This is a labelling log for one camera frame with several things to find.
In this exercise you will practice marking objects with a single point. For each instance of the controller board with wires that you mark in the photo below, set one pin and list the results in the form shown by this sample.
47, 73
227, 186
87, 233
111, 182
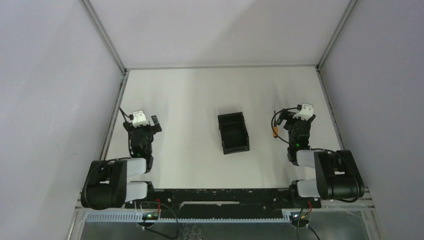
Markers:
149, 219
299, 220

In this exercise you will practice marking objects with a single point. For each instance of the black plastic bin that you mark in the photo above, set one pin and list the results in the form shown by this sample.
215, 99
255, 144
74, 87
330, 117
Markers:
233, 133

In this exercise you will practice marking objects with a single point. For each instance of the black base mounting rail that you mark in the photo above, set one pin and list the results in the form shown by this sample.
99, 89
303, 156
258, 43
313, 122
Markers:
280, 198

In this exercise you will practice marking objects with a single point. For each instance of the orange handled screwdriver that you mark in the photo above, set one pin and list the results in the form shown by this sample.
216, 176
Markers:
275, 131

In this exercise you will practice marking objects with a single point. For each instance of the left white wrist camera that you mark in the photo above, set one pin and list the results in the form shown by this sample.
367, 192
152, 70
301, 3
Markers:
139, 119

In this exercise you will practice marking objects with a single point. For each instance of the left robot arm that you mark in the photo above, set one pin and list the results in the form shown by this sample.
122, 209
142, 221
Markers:
106, 185

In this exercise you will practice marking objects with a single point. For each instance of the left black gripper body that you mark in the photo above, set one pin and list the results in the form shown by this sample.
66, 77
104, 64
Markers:
142, 127

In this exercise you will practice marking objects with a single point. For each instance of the right controller board with wires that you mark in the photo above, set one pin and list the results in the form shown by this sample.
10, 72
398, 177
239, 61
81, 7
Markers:
299, 220

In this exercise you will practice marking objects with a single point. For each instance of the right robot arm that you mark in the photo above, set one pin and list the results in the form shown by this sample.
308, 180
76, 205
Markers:
336, 174

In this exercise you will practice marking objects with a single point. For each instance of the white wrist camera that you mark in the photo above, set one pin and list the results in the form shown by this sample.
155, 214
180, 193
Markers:
305, 112
139, 119

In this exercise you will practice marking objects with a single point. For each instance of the left controller board with wires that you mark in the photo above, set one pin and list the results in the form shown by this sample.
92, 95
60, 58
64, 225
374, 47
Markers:
149, 219

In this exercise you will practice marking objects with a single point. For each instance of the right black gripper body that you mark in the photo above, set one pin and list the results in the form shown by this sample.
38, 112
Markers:
288, 115

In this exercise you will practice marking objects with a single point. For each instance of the white slotted cable duct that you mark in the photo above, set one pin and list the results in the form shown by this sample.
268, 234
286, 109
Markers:
132, 217

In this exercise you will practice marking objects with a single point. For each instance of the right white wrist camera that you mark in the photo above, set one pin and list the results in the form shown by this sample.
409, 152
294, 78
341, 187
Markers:
305, 112

